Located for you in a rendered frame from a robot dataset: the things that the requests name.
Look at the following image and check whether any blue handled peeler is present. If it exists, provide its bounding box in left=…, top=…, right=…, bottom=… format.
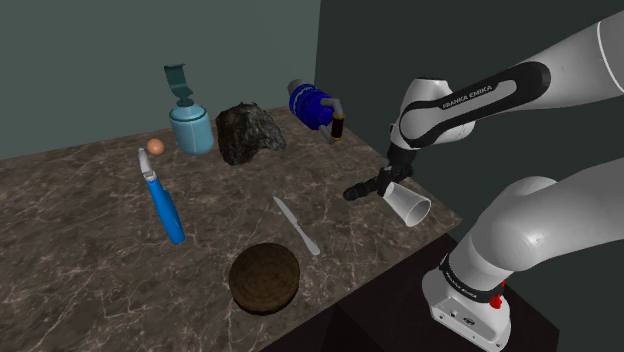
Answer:
left=137, top=147, right=187, bottom=246

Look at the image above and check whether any light blue pump bottle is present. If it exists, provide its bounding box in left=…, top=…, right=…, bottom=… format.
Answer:
left=163, top=63, right=216, bottom=157

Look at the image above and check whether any silver butter knife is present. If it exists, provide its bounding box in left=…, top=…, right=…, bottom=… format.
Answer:
left=271, top=195, right=322, bottom=257

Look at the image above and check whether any dark grey rock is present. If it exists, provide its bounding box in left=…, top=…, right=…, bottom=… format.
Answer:
left=215, top=101, right=288, bottom=167

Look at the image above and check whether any white cup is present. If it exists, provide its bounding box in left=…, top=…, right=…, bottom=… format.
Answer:
left=382, top=181, right=433, bottom=228

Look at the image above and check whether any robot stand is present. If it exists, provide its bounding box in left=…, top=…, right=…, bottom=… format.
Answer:
left=260, top=232, right=562, bottom=352

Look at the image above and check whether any blue cylinder with grey handle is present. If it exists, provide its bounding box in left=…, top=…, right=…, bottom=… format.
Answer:
left=286, top=78, right=347, bottom=146

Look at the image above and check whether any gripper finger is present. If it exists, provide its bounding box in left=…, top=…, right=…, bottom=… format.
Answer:
left=342, top=178, right=386, bottom=203
left=377, top=165, right=397, bottom=198

